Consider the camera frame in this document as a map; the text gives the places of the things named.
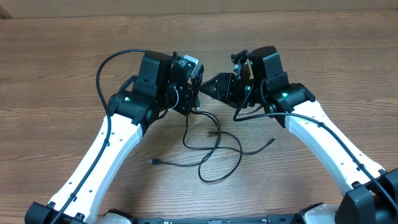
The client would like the black cable bundle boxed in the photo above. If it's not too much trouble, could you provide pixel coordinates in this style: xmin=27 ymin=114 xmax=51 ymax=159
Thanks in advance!
xmin=148 ymin=93 xmax=277 ymax=184

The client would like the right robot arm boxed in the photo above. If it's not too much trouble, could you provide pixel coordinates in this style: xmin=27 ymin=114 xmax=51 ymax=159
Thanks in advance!
xmin=200 ymin=46 xmax=397 ymax=223

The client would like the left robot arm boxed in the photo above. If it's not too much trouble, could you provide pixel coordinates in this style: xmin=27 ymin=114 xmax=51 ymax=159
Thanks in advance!
xmin=24 ymin=50 xmax=203 ymax=224

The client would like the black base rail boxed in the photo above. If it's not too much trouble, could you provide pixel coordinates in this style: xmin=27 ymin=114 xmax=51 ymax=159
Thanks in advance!
xmin=132 ymin=214 xmax=303 ymax=224

